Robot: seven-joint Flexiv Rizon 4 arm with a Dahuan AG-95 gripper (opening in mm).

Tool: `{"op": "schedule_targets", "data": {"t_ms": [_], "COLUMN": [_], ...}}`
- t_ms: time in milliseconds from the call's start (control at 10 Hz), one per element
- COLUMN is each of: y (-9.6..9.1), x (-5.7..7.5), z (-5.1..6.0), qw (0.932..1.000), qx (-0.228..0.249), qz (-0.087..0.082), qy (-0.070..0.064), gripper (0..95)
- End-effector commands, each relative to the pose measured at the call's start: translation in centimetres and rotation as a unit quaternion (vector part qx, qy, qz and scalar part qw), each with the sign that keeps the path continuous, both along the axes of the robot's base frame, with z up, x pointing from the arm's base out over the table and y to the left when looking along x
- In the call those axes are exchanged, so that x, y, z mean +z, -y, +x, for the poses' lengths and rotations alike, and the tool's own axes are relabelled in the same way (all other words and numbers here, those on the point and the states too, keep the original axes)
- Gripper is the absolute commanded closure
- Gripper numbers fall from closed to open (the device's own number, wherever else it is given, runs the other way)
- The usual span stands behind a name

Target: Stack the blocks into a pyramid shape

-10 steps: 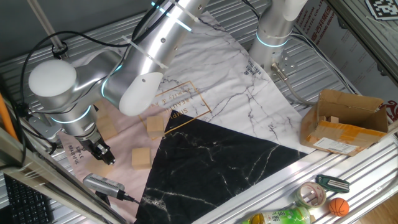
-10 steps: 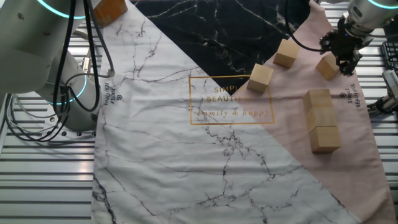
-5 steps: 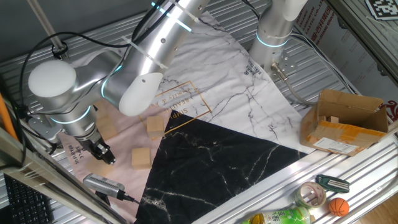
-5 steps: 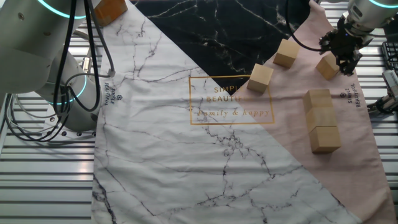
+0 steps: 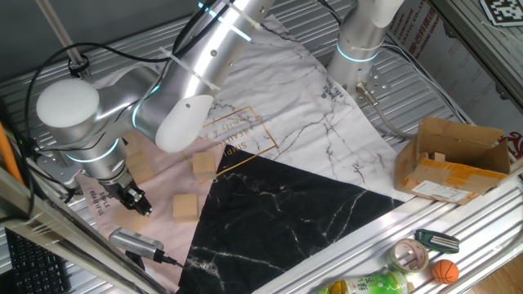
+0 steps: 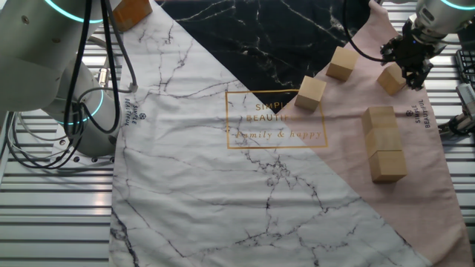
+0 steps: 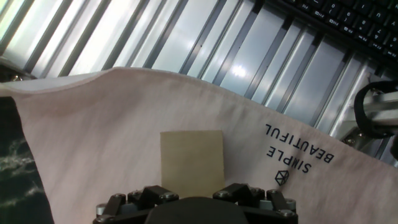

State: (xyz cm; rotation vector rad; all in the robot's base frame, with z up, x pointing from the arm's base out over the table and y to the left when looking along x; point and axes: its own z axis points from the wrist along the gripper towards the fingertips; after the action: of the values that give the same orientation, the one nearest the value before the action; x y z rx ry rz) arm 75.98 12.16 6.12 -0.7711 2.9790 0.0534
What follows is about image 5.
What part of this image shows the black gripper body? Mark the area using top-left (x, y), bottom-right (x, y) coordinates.
top-left (99, 173), bottom-right (142, 203)

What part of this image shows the aluminium frame beam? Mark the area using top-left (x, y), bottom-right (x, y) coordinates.
top-left (0, 167), bottom-right (168, 294)

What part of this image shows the white cable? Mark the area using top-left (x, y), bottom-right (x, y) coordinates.
top-left (382, 40), bottom-right (471, 123)

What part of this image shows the green tea bottle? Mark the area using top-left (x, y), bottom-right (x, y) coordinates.
top-left (318, 270), bottom-right (409, 294)

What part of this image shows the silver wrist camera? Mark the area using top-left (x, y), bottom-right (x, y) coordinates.
top-left (35, 154), bottom-right (81, 191)

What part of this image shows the green hex key set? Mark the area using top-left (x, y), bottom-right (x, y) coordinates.
top-left (414, 228), bottom-right (461, 254)

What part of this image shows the orange pole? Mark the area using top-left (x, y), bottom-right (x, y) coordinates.
top-left (0, 122), bottom-right (25, 187)

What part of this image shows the small orange basketball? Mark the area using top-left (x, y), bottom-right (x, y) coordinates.
top-left (431, 259), bottom-right (460, 285)

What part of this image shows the black keyboard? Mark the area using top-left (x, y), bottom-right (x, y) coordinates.
top-left (3, 228), bottom-right (73, 294)

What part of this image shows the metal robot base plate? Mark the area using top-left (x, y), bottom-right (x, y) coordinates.
top-left (346, 60), bottom-right (393, 103)

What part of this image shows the black side camera cable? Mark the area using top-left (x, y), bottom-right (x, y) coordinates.
top-left (60, 184), bottom-right (78, 205)

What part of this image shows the black camera stand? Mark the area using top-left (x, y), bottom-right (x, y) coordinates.
top-left (124, 249), bottom-right (147, 271)

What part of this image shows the silver ribbed camera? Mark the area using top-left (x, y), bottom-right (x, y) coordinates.
top-left (108, 227), bottom-right (165, 262)

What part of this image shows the marble pattern table cloth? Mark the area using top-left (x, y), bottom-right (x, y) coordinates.
top-left (75, 14), bottom-right (413, 294)

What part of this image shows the black ribbed camera cable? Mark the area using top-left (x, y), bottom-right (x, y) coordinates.
top-left (162, 252), bottom-right (186, 270)

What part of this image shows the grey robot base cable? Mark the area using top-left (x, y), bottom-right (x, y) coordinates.
top-left (355, 81), bottom-right (418, 140)

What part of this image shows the brown cardboard box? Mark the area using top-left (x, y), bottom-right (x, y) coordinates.
top-left (394, 117), bottom-right (512, 206)

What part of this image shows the grey frame beam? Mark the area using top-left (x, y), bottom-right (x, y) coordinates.
top-left (428, 0), bottom-right (523, 111)

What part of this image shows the grey printed board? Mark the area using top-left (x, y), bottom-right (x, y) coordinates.
top-left (383, 0), bottom-right (523, 144)

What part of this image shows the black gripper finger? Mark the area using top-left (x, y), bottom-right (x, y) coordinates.
top-left (131, 189), bottom-right (154, 217)
top-left (116, 192), bottom-right (135, 212)

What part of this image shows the red paper ornament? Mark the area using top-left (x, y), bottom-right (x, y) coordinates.
top-left (500, 131), bottom-right (523, 160)

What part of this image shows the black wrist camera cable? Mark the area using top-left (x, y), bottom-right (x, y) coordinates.
top-left (22, 0), bottom-right (234, 164)

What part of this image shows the black pole clamp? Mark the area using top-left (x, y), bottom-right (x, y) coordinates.
top-left (67, 54), bottom-right (91, 79)

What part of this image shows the clear tape roll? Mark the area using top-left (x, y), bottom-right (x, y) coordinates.
top-left (386, 238), bottom-right (430, 274)

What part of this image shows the black white marker tag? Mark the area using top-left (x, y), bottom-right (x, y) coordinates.
top-left (480, 0), bottom-right (523, 28)

